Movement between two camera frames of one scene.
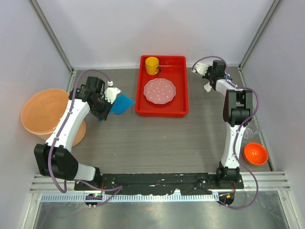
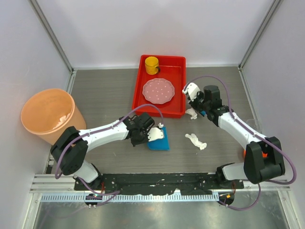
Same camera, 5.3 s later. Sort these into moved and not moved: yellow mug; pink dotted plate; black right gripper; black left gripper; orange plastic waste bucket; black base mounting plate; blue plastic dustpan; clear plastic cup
Moved: black left gripper; blue plastic dustpan; black right gripper
Not moved: clear plastic cup; yellow mug; black base mounting plate; orange plastic waste bucket; pink dotted plate
